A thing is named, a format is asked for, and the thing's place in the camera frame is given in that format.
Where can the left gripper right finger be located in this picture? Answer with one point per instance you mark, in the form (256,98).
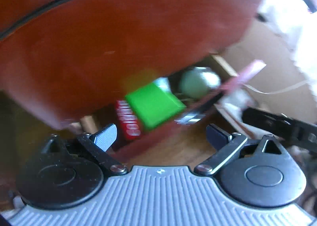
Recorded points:
(227,147)

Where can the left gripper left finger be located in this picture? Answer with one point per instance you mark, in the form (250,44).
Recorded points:
(97,145)

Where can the green box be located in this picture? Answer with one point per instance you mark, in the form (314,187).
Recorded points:
(153,106)

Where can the cardboard box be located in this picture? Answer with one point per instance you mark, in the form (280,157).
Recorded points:
(261,43)

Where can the red box with white letters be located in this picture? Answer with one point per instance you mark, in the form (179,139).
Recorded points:
(129,123)

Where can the pale green round jar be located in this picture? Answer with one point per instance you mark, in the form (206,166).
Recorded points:
(198,82)

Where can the dark red wooden cabinet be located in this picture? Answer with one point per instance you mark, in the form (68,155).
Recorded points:
(64,59)

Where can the floral bedspread with white skirt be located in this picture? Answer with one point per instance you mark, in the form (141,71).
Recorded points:
(295,22)

